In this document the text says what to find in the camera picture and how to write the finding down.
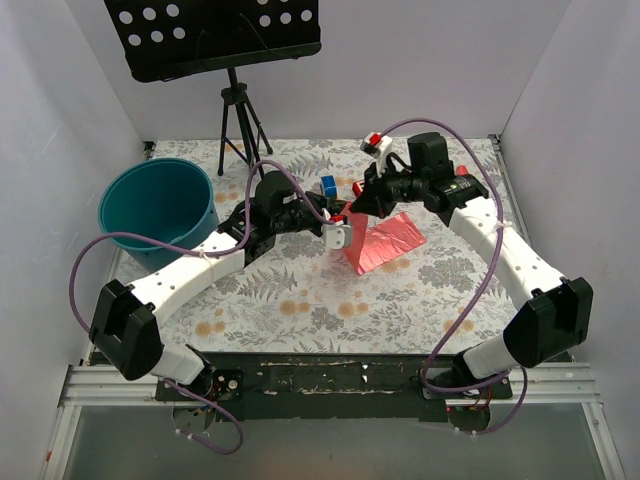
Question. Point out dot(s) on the aluminium frame rail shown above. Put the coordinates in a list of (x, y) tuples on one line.
[(550, 383)]

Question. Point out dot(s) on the red trash bag roll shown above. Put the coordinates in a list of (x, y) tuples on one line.
[(461, 170)]

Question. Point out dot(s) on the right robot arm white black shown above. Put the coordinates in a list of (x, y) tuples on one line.
[(553, 312)]

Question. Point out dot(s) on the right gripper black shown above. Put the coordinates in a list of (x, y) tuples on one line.
[(376, 188)]

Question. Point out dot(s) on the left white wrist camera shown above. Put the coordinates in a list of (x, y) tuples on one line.
[(338, 233)]

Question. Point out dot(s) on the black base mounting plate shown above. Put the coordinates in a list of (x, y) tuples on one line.
[(282, 386)]

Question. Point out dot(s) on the red plastic trash bag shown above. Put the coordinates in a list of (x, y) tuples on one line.
[(373, 246)]

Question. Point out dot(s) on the teal plastic trash bin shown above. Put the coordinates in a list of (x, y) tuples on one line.
[(166, 199)]

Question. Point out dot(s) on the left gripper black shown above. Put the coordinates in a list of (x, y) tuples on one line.
[(316, 211)]

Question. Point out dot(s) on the black music stand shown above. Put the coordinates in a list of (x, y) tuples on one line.
[(168, 40)]

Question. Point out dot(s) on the colourful toy brick car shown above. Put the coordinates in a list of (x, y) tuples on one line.
[(329, 187)]

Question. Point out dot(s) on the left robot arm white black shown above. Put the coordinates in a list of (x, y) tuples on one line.
[(126, 326)]

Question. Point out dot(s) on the red window toy brick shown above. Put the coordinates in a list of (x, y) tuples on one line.
[(358, 187)]

